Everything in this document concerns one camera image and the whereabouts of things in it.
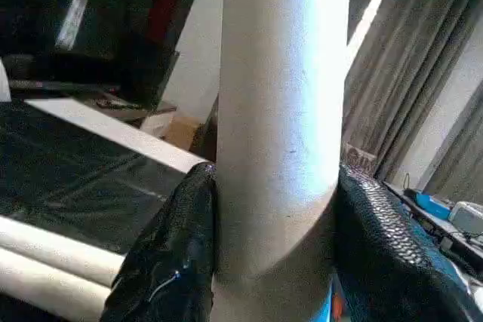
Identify black work mat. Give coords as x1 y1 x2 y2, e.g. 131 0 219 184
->
0 100 212 255

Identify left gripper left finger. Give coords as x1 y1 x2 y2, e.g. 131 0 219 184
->
100 161 220 322

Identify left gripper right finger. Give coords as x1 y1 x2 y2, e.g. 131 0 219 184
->
334 164 483 322

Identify dark tall cabinet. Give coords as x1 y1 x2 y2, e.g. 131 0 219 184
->
0 0 203 108

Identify small blue device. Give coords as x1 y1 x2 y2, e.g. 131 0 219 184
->
414 190 455 223

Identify brown cardboard box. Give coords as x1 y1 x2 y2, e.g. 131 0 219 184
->
162 113 203 151

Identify flat white board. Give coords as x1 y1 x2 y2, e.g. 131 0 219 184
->
26 98 211 174

